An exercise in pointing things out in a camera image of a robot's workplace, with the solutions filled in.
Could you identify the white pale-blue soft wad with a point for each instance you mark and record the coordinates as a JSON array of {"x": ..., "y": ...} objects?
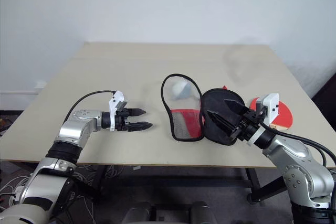
[{"x": 179, "y": 90}]

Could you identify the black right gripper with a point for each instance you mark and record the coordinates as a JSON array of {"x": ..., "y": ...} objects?
[{"x": 248, "y": 123}]

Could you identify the black metal table frame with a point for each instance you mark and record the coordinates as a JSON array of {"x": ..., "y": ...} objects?
[{"x": 258, "y": 186}]

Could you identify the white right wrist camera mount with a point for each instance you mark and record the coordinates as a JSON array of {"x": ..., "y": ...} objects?
[{"x": 271, "y": 106}]

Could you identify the grey rounded shape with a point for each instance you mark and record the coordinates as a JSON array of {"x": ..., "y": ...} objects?
[{"x": 140, "y": 213}]

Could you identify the black paddle case with mesh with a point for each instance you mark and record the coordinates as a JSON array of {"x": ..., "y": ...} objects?
[{"x": 212, "y": 100}]

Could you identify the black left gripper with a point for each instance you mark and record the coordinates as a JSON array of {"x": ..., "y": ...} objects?
[{"x": 122, "y": 123}]

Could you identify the white wall socket box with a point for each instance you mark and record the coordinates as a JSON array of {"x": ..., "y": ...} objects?
[{"x": 40, "y": 86}]

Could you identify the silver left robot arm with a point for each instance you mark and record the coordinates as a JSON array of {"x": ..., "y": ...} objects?
[{"x": 76, "y": 129}]

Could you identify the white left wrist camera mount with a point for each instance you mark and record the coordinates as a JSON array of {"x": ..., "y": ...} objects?
[{"x": 113, "y": 108}]

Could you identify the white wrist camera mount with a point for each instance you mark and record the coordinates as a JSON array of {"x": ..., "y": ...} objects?
[
  {"x": 271, "y": 106},
  {"x": 113, "y": 108}
]

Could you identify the red table tennis paddle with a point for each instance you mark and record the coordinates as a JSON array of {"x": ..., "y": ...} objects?
[{"x": 284, "y": 115}]

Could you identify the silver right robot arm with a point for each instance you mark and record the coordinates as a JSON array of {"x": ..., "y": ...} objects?
[{"x": 302, "y": 171}]

